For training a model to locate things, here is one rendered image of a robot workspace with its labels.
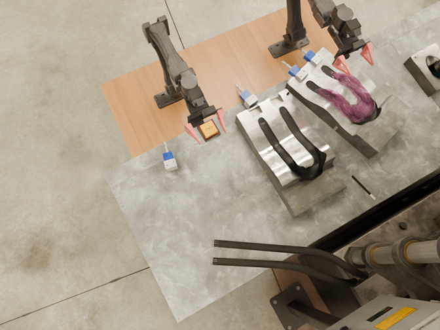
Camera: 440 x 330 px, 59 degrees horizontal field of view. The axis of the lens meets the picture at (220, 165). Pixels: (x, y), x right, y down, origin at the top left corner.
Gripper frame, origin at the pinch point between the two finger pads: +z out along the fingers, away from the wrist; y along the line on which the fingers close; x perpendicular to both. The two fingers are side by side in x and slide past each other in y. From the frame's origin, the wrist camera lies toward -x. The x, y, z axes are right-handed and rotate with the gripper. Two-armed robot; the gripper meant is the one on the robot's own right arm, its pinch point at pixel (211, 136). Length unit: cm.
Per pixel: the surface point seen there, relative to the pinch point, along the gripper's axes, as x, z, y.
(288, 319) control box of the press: 118, 87, 9
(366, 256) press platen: 16, 60, 33
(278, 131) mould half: 31.6, 0.9, 31.7
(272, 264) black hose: 32, 49, 3
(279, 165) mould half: 27.4, 15.4, 23.7
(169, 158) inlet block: 36.1, -9.5, -15.7
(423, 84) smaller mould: 37, 9, 106
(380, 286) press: 41, 77, 41
